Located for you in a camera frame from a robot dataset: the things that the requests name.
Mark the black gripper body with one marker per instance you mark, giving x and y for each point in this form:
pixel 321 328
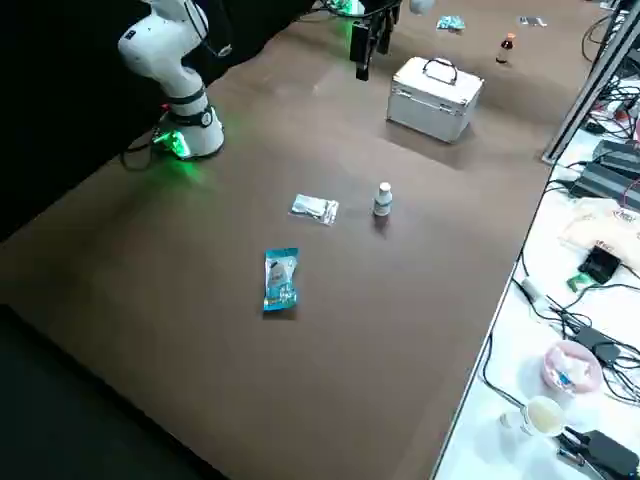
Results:
pixel 382 9

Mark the silver aluminium medicine case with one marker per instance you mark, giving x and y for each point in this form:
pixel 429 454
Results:
pixel 430 110

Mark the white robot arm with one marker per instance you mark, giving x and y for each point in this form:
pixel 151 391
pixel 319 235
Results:
pixel 165 40

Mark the small black box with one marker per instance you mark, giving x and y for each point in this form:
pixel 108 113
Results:
pixel 602 265

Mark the blue white capsule bag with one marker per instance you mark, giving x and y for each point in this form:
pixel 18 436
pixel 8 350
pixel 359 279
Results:
pixel 450 22

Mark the brown bottle orange cap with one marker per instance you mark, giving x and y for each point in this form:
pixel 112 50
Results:
pixel 505 50

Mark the white plastic bottle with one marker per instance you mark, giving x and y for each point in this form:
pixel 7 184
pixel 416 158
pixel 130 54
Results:
pixel 382 202

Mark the clear zip bag white pad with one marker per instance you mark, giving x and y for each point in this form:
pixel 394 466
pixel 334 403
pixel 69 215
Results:
pixel 315 208

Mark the blue plastic packet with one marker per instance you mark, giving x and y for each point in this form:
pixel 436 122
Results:
pixel 281 280

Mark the black power adapter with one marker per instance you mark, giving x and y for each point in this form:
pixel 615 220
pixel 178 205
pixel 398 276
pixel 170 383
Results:
pixel 617 152
pixel 600 180

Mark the beige cloth bag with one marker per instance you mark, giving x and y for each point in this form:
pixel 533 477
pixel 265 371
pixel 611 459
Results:
pixel 595 220

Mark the small green item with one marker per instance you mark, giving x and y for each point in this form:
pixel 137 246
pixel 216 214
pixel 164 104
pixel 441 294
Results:
pixel 579 281

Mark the black adapter brick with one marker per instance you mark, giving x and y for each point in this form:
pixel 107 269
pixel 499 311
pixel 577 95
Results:
pixel 597 345

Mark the pink bowl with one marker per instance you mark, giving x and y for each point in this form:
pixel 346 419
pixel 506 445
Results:
pixel 570 367

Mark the white paper cup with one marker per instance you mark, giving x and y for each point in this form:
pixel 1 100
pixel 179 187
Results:
pixel 545 415

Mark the black charger block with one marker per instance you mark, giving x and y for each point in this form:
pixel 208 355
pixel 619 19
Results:
pixel 610 450

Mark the aluminium post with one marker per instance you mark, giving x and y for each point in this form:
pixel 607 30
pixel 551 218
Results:
pixel 587 85

